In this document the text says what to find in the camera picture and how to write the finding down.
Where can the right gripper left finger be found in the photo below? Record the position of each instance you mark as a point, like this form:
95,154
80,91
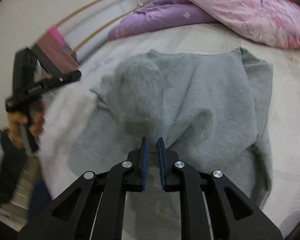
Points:
92,207

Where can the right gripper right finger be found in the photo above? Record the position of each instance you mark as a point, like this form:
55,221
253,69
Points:
211,205

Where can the grey green hoodie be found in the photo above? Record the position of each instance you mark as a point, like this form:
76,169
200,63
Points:
210,109

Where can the pink red hanging towel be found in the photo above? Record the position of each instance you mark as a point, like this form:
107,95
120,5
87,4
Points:
54,54

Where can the purple floral quilt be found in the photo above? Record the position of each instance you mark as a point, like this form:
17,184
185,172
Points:
275,23

